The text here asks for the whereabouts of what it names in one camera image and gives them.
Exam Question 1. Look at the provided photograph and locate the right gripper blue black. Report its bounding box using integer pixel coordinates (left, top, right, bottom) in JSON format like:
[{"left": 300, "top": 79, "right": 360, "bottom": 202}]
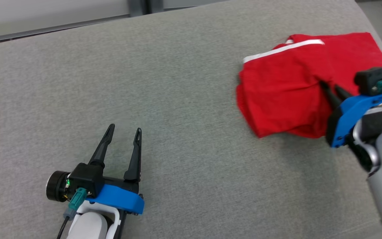
[{"left": 320, "top": 81, "right": 382, "bottom": 148}]

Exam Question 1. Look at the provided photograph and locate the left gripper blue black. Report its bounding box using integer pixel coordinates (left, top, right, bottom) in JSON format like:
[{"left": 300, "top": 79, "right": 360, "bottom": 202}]
[{"left": 46, "top": 123, "right": 145, "bottom": 215}]

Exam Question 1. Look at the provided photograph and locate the red Bulls 23 jersey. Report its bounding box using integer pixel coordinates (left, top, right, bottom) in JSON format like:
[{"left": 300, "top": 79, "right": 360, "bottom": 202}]
[{"left": 282, "top": 32, "right": 382, "bottom": 100}]

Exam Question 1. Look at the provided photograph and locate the red shorts white stripe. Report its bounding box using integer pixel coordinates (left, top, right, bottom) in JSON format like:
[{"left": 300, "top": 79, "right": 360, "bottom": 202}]
[{"left": 236, "top": 39, "right": 336, "bottom": 139}]

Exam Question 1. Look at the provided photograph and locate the grey cylinder bumper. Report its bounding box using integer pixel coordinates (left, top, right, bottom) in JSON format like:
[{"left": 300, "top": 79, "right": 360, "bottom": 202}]
[
  {"left": 150, "top": 0, "right": 164, "bottom": 14},
  {"left": 128, "top": 0, "right": 144, "bottom": 16}
]

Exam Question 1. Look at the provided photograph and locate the grey wall baseboard rail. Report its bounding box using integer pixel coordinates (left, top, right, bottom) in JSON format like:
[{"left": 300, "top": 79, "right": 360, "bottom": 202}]
[{"left": 0, "top": 0, "right": 231, "bottom": 47}]

